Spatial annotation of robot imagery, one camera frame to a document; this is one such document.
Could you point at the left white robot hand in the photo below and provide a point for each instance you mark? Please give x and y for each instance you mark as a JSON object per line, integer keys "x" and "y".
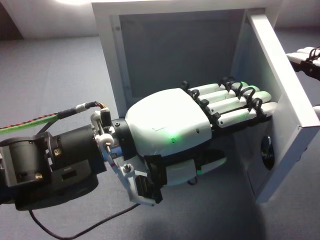
{"x": 170, "y": 115}

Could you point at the white cabinet door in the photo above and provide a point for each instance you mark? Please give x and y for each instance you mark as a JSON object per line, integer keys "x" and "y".
{"x": 282, "y": 112}

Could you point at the large white box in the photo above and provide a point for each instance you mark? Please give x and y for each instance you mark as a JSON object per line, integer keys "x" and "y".
{"x": 105, "y": 37}

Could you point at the small black object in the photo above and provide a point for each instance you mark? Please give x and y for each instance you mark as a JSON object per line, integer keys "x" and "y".
{"x": 267, "y": 155}

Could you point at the wrist camera with white bracket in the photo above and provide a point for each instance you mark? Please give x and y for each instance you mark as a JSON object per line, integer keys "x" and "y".
{"x": 145, "y": 185}

